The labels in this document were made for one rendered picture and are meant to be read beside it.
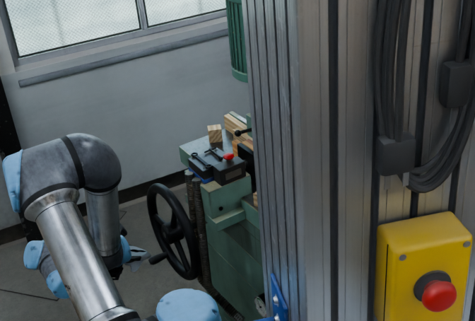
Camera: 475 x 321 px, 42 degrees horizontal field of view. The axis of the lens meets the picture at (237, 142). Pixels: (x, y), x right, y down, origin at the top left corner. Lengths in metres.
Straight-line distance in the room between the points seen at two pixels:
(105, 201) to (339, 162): 0.89
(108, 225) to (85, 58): 1.56
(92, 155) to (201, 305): 0.38
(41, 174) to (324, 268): 0.73
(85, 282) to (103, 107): 1.94
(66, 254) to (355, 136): 0.76
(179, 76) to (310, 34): 2.63
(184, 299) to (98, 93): 1.95
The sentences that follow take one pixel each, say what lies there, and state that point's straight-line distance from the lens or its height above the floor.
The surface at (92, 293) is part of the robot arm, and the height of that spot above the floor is 1.09.
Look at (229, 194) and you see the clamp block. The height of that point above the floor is 0.93.
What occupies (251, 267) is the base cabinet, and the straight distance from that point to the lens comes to 1.85.
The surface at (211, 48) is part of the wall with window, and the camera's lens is 3.20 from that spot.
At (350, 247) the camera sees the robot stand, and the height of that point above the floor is 1.44.
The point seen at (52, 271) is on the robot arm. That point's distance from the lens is 1.64.
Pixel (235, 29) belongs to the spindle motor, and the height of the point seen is 1.34.
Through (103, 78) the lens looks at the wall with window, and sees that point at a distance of 3.04.
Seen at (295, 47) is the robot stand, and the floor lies 1.68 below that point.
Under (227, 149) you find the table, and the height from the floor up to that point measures 0.90.
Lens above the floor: 1.88
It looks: 30 degrees down
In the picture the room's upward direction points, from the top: 5 degrees counter-clockwise
